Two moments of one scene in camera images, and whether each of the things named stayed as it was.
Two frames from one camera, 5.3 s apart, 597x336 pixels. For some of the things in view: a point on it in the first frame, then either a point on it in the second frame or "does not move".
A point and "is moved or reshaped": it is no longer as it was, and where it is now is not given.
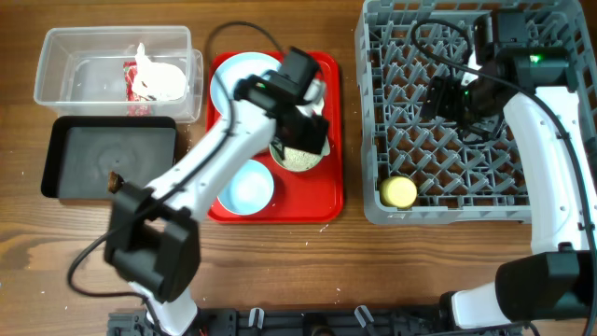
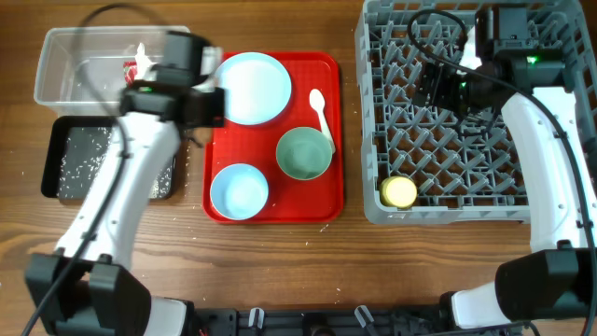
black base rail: (326, 322) does not move
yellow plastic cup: (397, 192) does not move
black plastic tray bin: (84, 150) does not move
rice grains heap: (299, 159) → (83, 156)
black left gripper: (313, 137) → (219, 120)
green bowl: (282, 162) is moved or reshaped
